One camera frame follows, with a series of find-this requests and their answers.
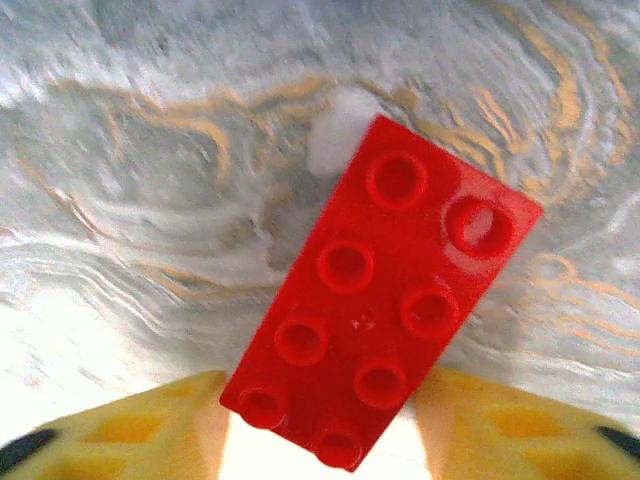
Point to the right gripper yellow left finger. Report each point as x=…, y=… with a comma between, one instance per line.
x=125, y=440

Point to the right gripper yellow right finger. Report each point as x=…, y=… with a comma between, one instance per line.
x=525, y=440

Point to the red lego brick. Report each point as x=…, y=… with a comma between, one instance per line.
x=380, y=280

